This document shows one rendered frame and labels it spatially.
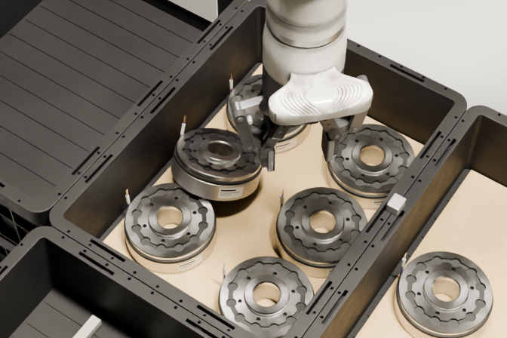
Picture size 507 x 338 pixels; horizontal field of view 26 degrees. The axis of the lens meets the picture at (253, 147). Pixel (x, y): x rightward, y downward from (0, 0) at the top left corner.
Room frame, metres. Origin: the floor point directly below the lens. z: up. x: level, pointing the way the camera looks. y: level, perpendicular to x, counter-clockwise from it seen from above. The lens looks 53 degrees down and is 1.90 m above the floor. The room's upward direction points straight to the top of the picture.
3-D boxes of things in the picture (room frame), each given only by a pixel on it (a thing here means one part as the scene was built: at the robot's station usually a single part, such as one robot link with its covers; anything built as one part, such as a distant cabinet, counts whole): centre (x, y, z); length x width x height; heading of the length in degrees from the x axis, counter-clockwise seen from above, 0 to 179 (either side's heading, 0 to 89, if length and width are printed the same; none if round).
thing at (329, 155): (0.67, -0.08, 1.01); 0.02 x 0.01 x 0.04; 12
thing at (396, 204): (0.64, -0.15, 0.94); 0.02 x 0.01 x 0.01; 146
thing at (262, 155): (0.65, 0.00, 1.02); 0.03 x 0.01 x 0.05; 102
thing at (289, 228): (0.67, -0.08, 0.86); 0.10 x 0.10 x 0.01
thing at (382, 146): (0.76, -0.14, 0.86); 0.05 x 0.05 x 0.01
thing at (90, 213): (0.71, -0.01, 0.87); 0.40 x 0.30 x 0.11; 146
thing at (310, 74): (0.64, -0.05, 1.18); 0.11 x 0.09 x 0.06; 12
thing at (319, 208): (0.67, -0.08, 0.86); 0.05 x 0.05 x 0.01
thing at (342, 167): (0.76, -0.14, 0.86); 0.10 x 0.10 x 0.01
